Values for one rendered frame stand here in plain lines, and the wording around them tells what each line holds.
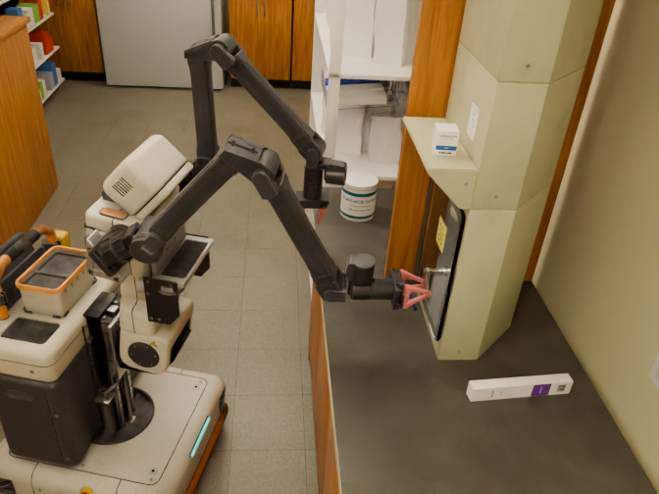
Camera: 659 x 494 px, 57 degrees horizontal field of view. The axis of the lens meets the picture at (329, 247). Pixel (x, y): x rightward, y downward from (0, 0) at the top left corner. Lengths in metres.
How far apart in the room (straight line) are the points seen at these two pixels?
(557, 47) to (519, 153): 0.23
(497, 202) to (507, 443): 0.57
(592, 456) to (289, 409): 1.53
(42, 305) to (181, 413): 0.69
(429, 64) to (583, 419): 0.98
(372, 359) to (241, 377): 1.35
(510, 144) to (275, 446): 1.72
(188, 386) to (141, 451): 0.33
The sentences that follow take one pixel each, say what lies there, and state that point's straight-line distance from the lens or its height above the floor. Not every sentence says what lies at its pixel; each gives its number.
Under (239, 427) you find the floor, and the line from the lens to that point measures 2.74.
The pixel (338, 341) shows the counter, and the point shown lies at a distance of 1.72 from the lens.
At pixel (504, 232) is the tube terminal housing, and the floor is 1.35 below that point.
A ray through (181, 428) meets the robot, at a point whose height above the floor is 0.28.
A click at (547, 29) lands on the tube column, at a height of 1.82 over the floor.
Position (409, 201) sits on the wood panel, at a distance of 1.83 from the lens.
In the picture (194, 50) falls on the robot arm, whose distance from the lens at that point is 1.78.
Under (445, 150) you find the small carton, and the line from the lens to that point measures 1.45.
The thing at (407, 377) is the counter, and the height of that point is 0.94.
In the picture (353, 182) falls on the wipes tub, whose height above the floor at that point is 1.09.
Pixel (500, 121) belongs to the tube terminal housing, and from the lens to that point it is 1.37.
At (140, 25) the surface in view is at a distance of 6.38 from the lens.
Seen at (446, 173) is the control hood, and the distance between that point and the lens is 1.39.
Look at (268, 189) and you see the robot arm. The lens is 1.35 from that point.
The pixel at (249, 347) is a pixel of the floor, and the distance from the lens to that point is 3.09.
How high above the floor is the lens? 2.08
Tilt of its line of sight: 33 degrees down
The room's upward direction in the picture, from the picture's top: 4 degrees clockwise
